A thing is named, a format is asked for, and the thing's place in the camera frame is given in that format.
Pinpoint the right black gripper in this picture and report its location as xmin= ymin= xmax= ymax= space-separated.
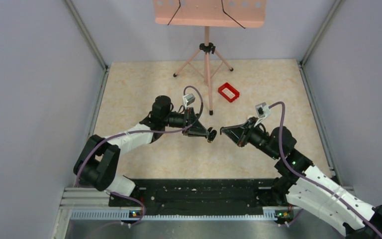
xmin=223 ymin=116 xmax=280 ymax=160

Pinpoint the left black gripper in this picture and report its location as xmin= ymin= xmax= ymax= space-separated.
xmin=163 ymin=107 xmax=209 ymax=137

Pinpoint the black earbud charging case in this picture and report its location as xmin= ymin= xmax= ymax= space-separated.
xmin=206 ymin=127 xmax=217 ymax=143

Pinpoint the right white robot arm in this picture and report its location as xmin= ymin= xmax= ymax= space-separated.
xmin=220 ymin=117 xmax=382 ymax=239

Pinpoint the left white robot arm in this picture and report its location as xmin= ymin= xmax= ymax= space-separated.
xmin=73 ymin=95 xmax=217 ymax=206

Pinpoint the red plastic box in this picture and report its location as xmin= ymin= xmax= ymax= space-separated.
xmin=218 ymin=82 xmax=240 ymax=103

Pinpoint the pink music stand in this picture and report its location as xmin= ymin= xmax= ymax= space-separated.
xmin=153 ymin=0 xmax=267 ymax=115

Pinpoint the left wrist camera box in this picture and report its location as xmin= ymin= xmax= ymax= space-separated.
xmin=183 ymin=93 xmax=195 ymax=108

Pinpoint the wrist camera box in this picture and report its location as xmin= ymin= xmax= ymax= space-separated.
xmin=255 ymin=102 xmax=271 ymax=126
xmin=183 ymin=93 xmax=195 ymax=108

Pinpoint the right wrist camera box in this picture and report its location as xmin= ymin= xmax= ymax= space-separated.
xmin=255 ymin=102 xmax=271 ymax=126

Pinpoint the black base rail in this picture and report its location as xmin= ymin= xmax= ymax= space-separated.
xmin=108 ymin=178 xmax=295 ymax=216

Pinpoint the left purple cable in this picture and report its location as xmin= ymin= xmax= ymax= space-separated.
xmin=75 ymin=86 xmax=204 ymax=228

